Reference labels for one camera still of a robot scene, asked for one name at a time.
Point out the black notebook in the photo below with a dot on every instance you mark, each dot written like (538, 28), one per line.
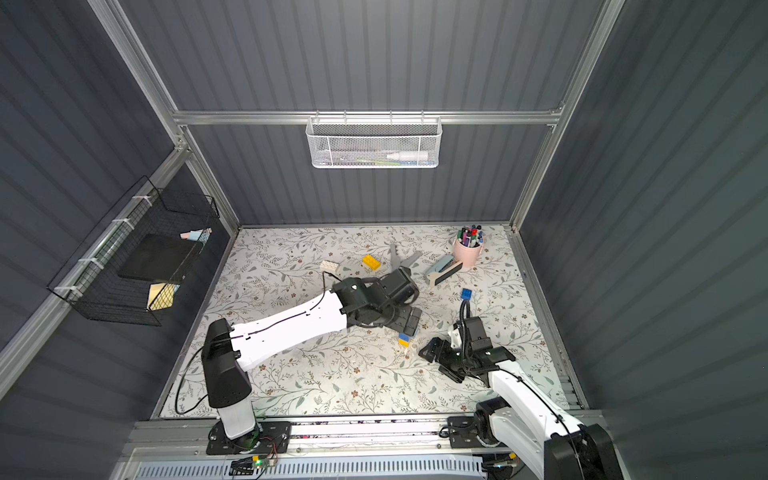
(160, 259)

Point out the floral table mat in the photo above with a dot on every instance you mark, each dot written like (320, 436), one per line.
(364, 371)

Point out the grey V-shaped bracket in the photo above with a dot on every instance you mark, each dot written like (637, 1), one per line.
(396, 261)

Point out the white lego brick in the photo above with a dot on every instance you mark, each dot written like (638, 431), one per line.
(329, 267)

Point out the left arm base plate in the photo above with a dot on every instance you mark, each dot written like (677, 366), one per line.
(271, 437)

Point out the pink pen cup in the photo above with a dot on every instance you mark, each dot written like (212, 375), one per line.
(468, 246)

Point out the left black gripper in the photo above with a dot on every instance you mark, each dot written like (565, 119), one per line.
(398, 314)

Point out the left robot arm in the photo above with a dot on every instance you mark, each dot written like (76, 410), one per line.
(231, 351)

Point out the pastel sticky note pad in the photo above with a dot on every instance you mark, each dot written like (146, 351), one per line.
(201, 235)

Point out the black wire basket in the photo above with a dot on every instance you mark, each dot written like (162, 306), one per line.
(89, 281)

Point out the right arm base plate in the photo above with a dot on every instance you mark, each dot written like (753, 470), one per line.
(465, 432)

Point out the yellow sticky notes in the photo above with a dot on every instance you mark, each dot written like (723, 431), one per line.
(161, 296)

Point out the white marker bottle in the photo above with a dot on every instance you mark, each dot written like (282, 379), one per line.
(409, 156)

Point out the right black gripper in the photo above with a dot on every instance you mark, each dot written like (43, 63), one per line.
(443, 354)

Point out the yellow long lego brick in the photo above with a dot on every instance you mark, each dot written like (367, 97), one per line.
(371, 263)

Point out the white wire mesh basket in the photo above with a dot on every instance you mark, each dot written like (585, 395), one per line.
(363, 141)

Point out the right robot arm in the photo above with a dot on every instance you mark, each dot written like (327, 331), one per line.
(551, 442)

